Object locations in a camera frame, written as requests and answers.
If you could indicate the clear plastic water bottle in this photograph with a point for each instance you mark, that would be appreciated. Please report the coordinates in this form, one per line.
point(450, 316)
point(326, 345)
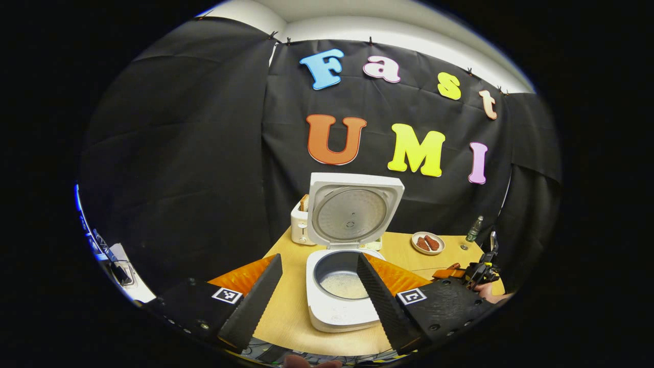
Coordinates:
point(474, 230)

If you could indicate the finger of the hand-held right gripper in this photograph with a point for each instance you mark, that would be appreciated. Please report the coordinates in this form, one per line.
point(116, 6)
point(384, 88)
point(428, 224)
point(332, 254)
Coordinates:
point(448, 274)

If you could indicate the white toaster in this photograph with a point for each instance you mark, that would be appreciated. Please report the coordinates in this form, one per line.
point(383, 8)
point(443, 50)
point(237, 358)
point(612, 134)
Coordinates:
point(300, 230)

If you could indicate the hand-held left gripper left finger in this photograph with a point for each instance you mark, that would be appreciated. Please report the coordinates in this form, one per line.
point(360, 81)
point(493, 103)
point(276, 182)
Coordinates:
point(255, 301)

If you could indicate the white rice cooker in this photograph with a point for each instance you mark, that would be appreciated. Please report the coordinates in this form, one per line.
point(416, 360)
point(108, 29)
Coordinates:
point(350, 214)

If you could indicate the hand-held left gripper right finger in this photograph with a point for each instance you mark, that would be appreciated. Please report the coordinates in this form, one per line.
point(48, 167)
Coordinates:
point(380, 301)

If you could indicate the brown meat piece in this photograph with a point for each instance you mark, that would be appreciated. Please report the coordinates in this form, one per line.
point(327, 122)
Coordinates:
point(433, 242)
point(423, 244)

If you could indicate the toast slice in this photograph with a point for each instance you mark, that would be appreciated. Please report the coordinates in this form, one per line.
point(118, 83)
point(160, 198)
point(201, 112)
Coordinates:
point(304, 203)

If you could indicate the white divided condiment dish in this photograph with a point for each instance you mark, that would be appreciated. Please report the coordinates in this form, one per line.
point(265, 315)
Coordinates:
point(377, 244)

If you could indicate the white round plate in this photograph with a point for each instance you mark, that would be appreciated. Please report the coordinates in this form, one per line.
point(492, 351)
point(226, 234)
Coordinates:
point(428, 243)

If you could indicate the black backdrop cloth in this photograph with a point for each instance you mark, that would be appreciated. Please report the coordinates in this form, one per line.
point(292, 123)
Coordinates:
point(194, 153)

